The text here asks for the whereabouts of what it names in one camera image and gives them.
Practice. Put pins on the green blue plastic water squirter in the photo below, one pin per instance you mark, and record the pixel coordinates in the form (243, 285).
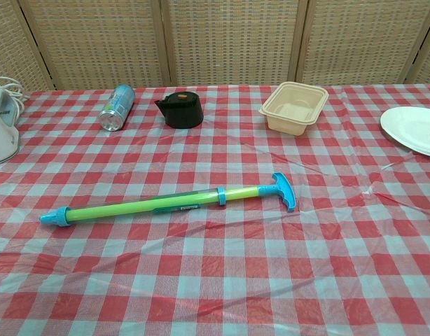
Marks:
(59, 217)

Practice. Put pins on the black teapot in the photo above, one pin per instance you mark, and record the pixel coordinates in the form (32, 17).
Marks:
(183, 112)

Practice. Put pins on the white paper plate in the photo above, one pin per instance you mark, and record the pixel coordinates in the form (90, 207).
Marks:
(411, 129)

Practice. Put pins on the beige food container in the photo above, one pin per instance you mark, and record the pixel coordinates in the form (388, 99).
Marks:
(292, 112)

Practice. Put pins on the red white checkered tablecloth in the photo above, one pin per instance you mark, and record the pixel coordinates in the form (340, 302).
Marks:
(215, 280)

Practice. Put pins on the light blue drink can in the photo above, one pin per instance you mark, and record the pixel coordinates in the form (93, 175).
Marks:
(117, 105)

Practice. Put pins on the white steam iron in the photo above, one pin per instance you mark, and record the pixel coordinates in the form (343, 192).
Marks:
(1, 133)

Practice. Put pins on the woven bamboo folding screen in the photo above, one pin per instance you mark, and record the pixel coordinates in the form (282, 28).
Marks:
(232, 42)

